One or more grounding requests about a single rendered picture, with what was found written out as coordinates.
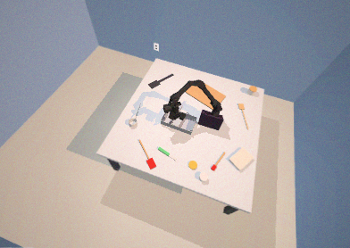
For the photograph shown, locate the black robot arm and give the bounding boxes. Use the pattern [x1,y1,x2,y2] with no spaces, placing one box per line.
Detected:
[163,79,222,120]

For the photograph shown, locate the red spatula with wooden handle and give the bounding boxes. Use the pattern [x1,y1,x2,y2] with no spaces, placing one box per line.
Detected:
[139,139,156,169]

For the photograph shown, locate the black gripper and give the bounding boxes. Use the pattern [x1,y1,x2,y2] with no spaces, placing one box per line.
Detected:
[172,110,186,120]

